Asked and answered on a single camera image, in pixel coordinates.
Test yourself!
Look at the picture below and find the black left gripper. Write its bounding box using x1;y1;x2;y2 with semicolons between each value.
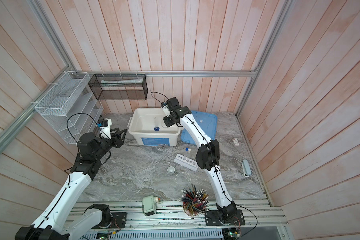
93;127;128;159

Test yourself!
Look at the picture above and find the blue plastic bin lid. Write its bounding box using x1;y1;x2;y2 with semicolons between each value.
181;111;218;145

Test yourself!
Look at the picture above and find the blue capped test tube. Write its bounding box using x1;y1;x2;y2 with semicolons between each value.
184;148;189;160

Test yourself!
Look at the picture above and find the small glass dish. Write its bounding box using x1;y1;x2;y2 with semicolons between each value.
167;166;176;174

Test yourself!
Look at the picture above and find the large clear petri dish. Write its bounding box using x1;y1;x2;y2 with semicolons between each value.
175;172;191;187

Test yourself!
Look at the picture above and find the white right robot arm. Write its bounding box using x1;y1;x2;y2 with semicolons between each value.
161;97;237;224

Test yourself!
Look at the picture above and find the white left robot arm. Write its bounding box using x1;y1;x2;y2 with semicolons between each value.
15;128;127;240

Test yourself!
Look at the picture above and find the white plastic storage bin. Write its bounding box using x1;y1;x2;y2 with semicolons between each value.
128;108;181;147

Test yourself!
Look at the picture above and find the white test tube rack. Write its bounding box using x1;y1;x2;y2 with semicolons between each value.
175;154;198;172

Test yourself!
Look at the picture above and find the green white box device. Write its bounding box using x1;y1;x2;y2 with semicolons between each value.
142;195;163;217

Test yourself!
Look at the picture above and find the cup of coloured pencils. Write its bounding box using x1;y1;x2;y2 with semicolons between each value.
181;185;209;217

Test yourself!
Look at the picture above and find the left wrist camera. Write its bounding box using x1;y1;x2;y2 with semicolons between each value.
97;118;112;139

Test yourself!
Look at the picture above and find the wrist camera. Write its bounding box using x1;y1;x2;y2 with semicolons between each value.
161;102;171;117
97;118;112;139

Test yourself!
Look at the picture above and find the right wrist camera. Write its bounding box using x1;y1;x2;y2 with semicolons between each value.
161;102;171;117

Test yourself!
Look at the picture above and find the black mesh wall shelf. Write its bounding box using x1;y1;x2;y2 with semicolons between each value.
89;73;148;101

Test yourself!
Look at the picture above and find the white wire wall rack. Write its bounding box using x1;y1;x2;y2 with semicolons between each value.
35;72;104;145

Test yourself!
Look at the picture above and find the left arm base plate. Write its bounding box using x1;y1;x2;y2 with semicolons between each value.
105;212;127;229

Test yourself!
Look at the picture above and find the aluminium horizontal wall rail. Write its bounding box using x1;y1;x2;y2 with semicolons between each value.
86;70;258;78

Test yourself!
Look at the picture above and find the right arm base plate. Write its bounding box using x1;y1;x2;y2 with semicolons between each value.
204;210;246;226

